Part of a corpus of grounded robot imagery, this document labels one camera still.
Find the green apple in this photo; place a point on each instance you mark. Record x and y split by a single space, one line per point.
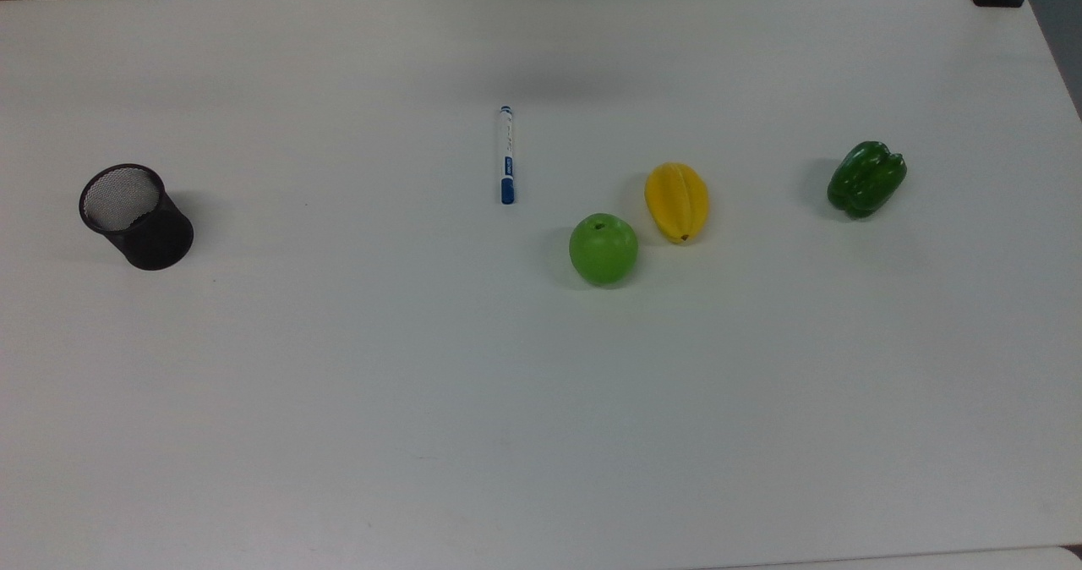
603 250

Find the yellow starfruit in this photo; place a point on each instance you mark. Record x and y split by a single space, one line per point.
676 202

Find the white marker with blue cap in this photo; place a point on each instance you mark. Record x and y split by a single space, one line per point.
507 164

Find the green bell pepper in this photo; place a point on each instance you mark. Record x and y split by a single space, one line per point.
866 179

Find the black mesh pen cup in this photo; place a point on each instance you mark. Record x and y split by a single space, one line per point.
157 242

